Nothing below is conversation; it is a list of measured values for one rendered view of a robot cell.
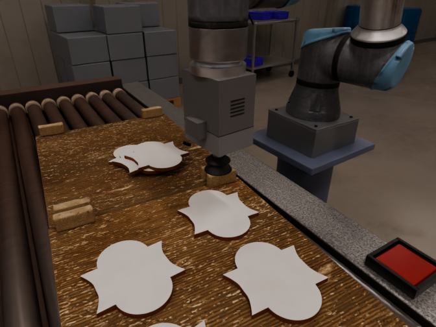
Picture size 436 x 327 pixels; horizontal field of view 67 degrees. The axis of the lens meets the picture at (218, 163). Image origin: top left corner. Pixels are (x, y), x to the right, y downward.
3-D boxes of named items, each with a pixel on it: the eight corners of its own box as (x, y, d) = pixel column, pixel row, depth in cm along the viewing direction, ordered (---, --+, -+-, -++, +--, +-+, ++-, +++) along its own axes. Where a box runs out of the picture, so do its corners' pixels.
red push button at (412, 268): (396, 249, 52) (399, 242, 51) (435, 275, 47) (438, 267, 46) (372, 265, 49) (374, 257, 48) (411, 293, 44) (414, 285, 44)
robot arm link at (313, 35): (311, 71, 99) (319, 22, 92) (353, 80, 90) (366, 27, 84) (287, 76, 91) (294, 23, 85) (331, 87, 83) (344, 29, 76)
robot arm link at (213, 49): (212, 31, 37) (174, 24, 43) (212, 72, 39) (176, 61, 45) (260, 26, 41) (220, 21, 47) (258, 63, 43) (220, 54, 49)
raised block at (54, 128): (64, 131, 88) (62, 121, 87) (65, 133, 86) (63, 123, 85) (39, 135, 85) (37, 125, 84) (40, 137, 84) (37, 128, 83)
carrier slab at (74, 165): (165, 118, 100) (164, 113, 100) (235, 180, 69) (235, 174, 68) (36, 141, 86) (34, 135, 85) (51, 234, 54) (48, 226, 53)
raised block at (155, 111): (161, 114, 99) (159, 105, 98) (163, 116, 98) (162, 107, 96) (141, 117, 97) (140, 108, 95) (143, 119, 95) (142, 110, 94)
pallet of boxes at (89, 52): (154, 93, 441) (145, 0, 389) (181, 108, 387) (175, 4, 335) (67, 108, 386) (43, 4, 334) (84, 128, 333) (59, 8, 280)
